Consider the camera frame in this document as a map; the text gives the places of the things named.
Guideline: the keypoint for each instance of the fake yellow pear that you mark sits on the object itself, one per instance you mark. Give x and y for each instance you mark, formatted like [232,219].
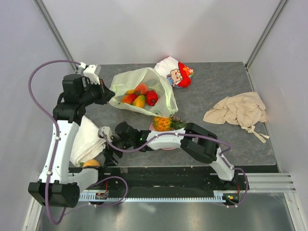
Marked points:
[91,163]

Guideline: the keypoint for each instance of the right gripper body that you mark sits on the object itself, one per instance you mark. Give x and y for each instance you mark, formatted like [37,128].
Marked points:
[119,143]

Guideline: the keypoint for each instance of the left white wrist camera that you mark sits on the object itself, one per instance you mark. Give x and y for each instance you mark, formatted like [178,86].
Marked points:
[91,72]

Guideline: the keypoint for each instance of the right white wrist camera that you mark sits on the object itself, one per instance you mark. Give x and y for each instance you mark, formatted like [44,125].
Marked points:
[105,133]

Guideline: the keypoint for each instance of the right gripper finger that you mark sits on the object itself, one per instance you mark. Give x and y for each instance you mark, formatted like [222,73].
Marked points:
[110,161]
[119,154]

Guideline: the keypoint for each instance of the fake red bell pepper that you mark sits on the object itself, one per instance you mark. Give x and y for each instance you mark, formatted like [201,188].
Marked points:
[151,97]

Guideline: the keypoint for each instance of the fake peach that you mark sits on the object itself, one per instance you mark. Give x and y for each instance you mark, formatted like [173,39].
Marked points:
[141,89]

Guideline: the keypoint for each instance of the pink plate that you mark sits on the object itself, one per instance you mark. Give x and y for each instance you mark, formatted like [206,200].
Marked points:
[166,140]

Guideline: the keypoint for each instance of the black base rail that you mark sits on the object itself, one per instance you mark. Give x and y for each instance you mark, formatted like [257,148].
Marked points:
[202,177]

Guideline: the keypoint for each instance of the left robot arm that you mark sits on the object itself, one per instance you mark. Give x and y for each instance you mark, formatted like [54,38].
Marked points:
[55,187]

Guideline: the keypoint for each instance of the slotted cable duct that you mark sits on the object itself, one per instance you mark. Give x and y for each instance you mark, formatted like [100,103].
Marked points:
[91,196]

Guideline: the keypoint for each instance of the green avocado print plastic bag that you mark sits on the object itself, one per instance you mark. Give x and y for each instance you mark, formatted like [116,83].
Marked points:
[166,105]

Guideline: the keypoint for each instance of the fake pineapple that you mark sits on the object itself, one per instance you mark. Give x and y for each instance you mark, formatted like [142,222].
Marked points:
[162,124]

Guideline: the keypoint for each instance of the white folded towel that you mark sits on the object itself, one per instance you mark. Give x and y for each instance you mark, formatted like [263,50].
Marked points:
[87,144]

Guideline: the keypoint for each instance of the beige crumpled cloth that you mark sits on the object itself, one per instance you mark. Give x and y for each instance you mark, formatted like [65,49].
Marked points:
[244,110]

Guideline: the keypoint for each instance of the fake red orange mango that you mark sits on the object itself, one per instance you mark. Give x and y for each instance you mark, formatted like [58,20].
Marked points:
[129,98]

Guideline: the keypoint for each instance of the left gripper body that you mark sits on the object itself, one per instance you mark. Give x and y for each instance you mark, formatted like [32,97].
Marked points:
[94,93]

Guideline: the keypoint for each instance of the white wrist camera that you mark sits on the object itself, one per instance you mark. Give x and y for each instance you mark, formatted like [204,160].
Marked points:
[105,133]
[91,72]

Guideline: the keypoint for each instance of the white red cartoon bag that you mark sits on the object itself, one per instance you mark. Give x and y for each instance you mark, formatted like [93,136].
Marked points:
[178,74]

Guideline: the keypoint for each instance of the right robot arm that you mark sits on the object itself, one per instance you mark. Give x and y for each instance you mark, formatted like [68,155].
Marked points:
[199,143]

